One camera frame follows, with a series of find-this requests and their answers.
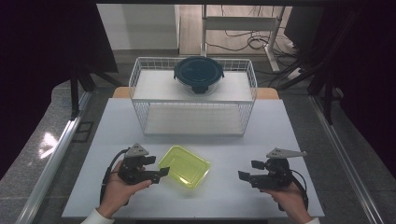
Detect person's left hand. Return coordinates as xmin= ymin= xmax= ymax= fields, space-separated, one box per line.
xmin=96 ymin=160 xmax=153 ymax=219

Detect yellow-green rectangular plastic container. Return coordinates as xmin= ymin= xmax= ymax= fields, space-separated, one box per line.
xmin=158 ymin=145 xmax=211 ymax=189

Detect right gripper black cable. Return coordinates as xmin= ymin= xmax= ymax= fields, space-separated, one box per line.
xmin=290 ymin=169 xmax=310 ymax=213

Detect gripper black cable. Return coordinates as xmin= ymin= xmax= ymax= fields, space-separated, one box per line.
xmin=290 ymin=169 xmax=310 ymax=213
xmin=99 ymin=148 xmax=130 ymax=206

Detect white wire shelf rack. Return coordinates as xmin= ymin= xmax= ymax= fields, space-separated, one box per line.
xmin=128 ymin=56 xmax=259 ymax=137

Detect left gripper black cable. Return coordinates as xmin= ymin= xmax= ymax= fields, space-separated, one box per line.
xmin=99 ymin=148 xmax=130 ymax=206

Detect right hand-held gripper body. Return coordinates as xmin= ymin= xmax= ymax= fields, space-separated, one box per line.
xmin=250 ymin=147 xmax=307 ymax=190

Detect round container with dark lid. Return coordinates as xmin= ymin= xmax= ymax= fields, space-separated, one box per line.
xmin=173 ymin=55 xmax=225 ymax=96

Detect white power strip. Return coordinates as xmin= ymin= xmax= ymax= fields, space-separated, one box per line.
xmin=285 ymin=65 xmax=304 ymax=81

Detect white desk frame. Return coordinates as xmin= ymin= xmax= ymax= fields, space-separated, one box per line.
xmin=200 ymin=4 xmax=287 ymax=73

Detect black metal stand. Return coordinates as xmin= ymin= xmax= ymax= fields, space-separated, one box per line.
xmin=68 ymin=60 xmax=122 ymax=121
xmin=306 ymin=69 xmax=345 ymax=126

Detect black floor plate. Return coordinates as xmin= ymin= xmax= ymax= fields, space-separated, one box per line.
xmin=72 ymin=120 xmax=95 ymax=144

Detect wooden table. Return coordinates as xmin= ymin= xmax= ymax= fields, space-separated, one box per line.
xmin=111 ymin=86 xmax=280 ymax=101

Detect dark curtain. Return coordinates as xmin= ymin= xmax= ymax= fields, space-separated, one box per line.
xmin=311 ymin=0 xmax=396 ymax=185
xmin=0 ymin=0 xmax=120 ymax=180

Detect person's right hand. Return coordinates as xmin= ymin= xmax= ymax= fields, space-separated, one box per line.
xmin=261 ymin=181 xmax=313 ymax=224

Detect aluminium rail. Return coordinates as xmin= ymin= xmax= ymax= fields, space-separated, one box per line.
xmin=308 ymin=94 xmax=386 ymax=224
xmin=17 ymin=91 xmax=92 ymax=224

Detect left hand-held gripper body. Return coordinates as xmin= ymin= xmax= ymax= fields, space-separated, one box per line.
xmin=118 ymin=143 xmax=162 ymax=187

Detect black floor cables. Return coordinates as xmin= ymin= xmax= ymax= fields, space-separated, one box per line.
xmin=205 ymin=4 xmax=300 ymax=59

